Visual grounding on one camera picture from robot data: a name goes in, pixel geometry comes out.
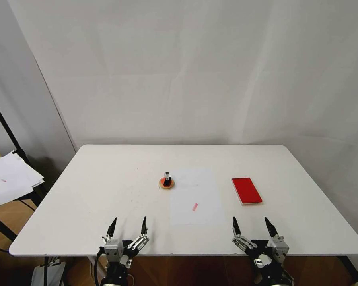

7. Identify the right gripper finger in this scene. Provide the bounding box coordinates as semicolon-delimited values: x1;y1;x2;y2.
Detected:
264;216;285;242
231;216;256;251

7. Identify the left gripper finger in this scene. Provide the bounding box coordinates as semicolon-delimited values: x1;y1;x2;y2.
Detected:
101;216;119;243
126;216;150;251

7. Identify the red rectangular ink pad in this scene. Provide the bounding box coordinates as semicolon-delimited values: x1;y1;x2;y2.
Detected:
231;177;263;207

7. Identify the white table leg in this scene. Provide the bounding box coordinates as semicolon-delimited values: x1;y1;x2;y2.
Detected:
86;256;107;282

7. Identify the white paper sheet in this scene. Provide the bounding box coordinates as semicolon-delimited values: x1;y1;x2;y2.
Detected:
169;168;226;226

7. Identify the pale grey floor device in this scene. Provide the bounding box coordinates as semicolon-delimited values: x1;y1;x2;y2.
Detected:
31;257;67;286

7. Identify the plain white paper pile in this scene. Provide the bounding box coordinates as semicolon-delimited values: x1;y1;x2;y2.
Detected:
3;150;45;191

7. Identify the white paper with red mark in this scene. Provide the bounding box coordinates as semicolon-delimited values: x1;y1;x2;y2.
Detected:
0;154;34;209

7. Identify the black stand pole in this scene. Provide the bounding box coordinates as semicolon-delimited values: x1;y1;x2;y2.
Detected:
0;90;32;168

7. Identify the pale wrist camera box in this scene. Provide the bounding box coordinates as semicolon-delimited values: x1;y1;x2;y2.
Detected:
268;236;290;260
103;238;124;260

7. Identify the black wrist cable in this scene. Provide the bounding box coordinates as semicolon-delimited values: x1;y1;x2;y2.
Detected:
93;249;104;286

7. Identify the black side table frame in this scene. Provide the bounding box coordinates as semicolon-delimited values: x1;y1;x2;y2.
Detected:
0;182;46;240

